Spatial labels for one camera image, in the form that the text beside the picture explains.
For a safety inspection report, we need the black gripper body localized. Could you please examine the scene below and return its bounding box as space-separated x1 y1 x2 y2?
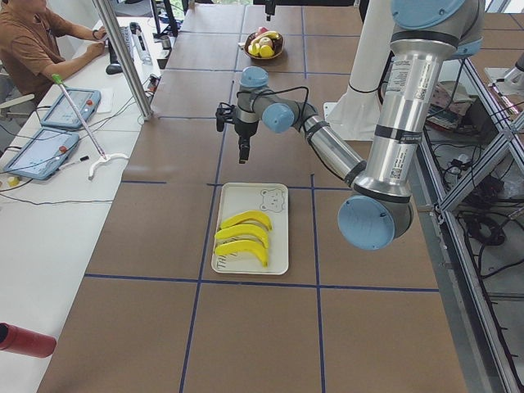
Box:
234 120 258 147

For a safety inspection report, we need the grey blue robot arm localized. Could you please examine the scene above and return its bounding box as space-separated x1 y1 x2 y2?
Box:
233 1 485 251

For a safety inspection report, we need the brown woven fruit basket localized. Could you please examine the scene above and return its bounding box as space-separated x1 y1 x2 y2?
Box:
241 31 284 60

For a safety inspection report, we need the yellow lemon in basket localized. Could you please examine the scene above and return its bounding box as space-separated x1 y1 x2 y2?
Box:
260 45 274 58

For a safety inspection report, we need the yellow starfruit in basket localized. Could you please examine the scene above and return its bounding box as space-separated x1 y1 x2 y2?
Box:
247 43 260 57

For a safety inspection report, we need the white rectangular bear plate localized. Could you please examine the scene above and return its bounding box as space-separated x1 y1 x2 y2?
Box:
211 183 289 275

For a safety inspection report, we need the red apple right side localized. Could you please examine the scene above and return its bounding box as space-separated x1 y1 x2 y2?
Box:
256 26 268 35

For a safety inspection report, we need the metal cup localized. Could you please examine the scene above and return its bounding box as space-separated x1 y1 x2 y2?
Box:
160 35 171 50

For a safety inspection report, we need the white paper sheet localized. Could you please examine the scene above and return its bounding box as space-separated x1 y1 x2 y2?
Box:
97 88 115 114

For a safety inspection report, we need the black computer mouse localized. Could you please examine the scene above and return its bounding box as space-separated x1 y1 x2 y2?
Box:
106 63 123 75

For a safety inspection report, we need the upper blue teach pendant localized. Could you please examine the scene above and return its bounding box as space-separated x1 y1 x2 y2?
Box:
40 88 102 130

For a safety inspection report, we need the blue teach pendant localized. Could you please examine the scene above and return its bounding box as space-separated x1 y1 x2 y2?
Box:
40 88 102 130
3 127 79 180

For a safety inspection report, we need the white stand with rod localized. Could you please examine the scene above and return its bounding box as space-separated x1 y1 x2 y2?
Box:
51 73 129 181

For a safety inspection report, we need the lower blue teach pendant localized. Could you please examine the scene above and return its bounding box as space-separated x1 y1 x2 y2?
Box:
3 127 79 180

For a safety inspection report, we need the stack of books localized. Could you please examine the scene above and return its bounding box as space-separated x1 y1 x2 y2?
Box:
427 81 476 131

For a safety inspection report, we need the seated person brown shirt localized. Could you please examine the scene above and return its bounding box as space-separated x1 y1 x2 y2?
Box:
1 0 106 104

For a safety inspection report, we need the small yellow tape roll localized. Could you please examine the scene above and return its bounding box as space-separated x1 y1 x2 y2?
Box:
7 176 20 187

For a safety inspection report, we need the red cylinder bottle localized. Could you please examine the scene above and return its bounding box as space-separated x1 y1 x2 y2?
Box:
1 323 56 359

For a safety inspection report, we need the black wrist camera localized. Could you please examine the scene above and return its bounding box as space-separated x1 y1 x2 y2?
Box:
215 102 236 133

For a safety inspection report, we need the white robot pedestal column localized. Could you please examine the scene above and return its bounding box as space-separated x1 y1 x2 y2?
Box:
324 0 394 141

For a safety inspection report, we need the aluminium frame post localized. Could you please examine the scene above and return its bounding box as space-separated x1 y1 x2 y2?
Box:
93 0 152 121

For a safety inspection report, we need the aluminium side table frame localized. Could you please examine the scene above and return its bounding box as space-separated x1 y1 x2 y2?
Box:
414 45 523 392

